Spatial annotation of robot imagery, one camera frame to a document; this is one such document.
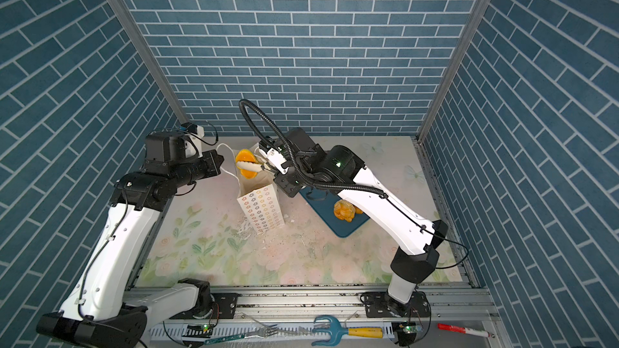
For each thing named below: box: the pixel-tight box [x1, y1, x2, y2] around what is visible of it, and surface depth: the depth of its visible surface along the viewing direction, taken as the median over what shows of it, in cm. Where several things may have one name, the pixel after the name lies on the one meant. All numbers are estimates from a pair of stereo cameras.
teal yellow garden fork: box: [311, 314, 385, 347], surface depth 69 cm
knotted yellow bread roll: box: [333, 198, 364, 223], surface depth 90 cm
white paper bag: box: [236, 171, 286, 236], surface depth 77 cm
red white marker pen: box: [436, 323, 495, 339], surface depth 71 cm
